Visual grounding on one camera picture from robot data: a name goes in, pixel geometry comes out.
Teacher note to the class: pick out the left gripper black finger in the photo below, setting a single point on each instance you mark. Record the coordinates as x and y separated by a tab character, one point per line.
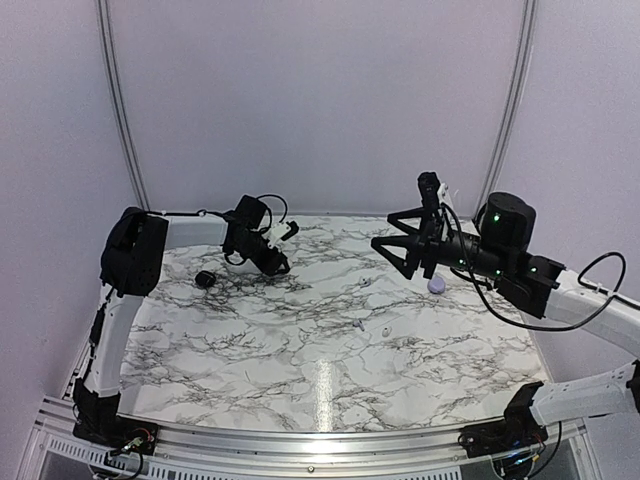
267	263
280	263

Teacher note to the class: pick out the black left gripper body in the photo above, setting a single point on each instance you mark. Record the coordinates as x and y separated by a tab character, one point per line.
248	248

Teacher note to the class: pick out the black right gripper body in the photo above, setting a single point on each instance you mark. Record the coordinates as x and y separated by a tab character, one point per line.
489	260

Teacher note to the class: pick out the black earbud charging case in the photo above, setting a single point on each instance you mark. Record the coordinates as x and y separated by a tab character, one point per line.
205	279

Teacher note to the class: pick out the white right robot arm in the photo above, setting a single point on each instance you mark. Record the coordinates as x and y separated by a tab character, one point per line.
589	334

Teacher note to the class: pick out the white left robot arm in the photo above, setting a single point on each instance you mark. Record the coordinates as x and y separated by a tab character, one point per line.
131	265

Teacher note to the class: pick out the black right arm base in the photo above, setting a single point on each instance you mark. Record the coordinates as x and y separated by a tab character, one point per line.
515	430

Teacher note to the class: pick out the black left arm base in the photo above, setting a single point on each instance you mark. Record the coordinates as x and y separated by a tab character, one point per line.
98	421

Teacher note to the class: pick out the lavender round charging case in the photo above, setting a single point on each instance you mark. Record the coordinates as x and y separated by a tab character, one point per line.
436	285

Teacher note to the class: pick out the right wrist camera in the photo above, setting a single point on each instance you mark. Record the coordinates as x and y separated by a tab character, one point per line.
429	187

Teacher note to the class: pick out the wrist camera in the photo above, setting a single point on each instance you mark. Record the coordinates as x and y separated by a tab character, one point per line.
281	232
429	187

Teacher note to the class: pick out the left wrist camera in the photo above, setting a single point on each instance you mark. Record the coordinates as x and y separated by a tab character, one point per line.
281	232

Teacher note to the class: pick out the right aluminium corner post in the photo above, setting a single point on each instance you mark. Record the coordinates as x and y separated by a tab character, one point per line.
513	100

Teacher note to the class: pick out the aluminium corner post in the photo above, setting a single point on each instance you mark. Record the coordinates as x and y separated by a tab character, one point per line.
513	100
117	98

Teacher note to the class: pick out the aluminium front frame rail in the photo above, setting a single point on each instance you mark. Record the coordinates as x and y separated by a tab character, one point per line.
193	452

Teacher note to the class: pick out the left aluminium corner post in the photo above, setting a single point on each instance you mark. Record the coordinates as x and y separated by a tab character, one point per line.
117	98

